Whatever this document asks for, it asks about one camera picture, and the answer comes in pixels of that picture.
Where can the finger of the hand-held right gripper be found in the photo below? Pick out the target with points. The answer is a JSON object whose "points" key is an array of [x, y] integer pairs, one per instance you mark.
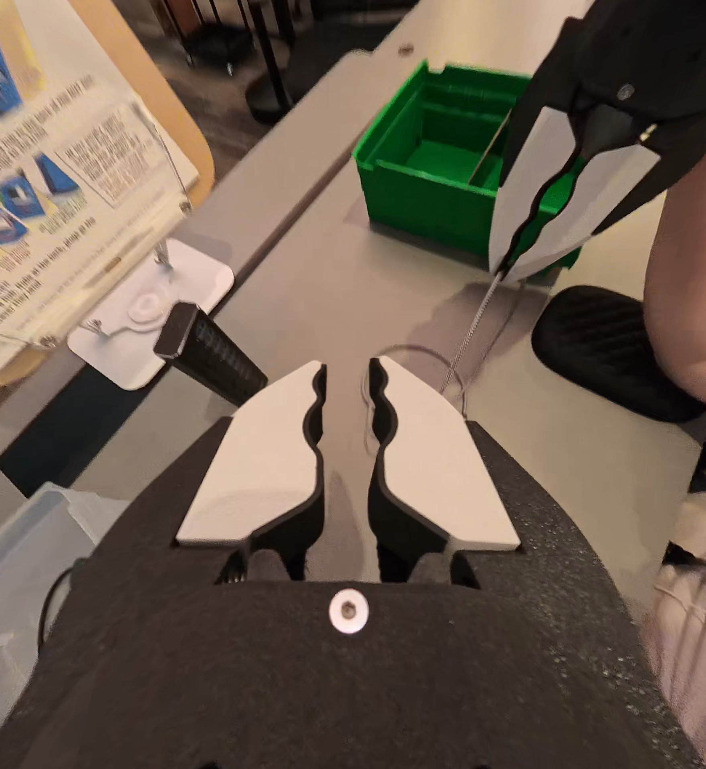
{"points": [[587, 204], [527, 186]]}

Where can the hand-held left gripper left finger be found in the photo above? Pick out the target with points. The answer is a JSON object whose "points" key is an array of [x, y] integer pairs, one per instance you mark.
{"points": [[257, 480]]}

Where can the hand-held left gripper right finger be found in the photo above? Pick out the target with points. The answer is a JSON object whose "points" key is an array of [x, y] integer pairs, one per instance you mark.
{"points": [[443, 480]]}

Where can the green plastic bin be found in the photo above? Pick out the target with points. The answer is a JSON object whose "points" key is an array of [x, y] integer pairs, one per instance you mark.
{"points": [[425, 192]]}

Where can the black usb hub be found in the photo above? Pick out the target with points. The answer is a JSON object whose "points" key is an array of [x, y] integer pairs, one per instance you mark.
{"points": [[215, 360]]}

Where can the clear plastic bin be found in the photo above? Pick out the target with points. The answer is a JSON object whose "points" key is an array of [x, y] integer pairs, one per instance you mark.
{"points": [[22, 571]]}

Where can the person's right forearm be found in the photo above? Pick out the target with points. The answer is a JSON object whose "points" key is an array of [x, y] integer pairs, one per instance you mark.
{"points": [[689, 300]]}

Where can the black pole stand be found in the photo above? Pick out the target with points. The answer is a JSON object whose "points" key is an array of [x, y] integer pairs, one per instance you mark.
{"points": [[275, 102]]}

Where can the printed instruction sheet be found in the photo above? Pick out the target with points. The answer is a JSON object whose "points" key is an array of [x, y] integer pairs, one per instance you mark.
{"points": [[58, 180]]}

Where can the instruction sheet on white stand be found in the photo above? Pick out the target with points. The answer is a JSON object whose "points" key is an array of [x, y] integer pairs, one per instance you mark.
{"points": [[145, 72]]}

